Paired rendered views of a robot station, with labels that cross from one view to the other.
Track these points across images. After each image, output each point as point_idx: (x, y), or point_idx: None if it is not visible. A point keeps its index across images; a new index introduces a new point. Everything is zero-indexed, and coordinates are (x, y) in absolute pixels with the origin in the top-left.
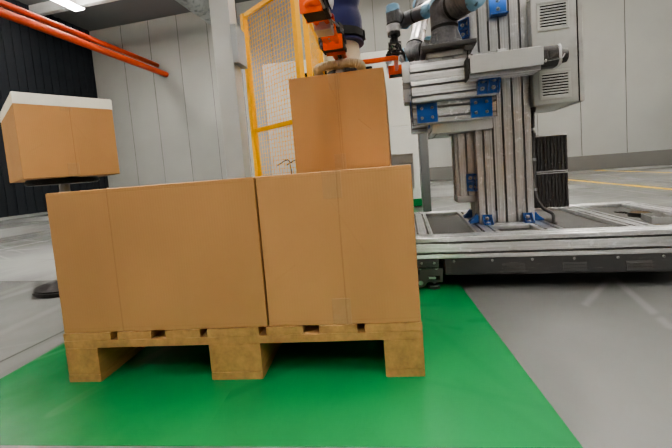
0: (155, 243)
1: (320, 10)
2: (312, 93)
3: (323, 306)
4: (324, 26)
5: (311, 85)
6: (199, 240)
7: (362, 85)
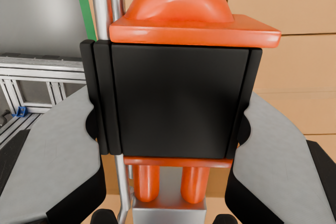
0: None
1: None
2: (211, 168)
3: None
4: (161, 173)
5: (215, 180)
6: None
7: (115, 167)
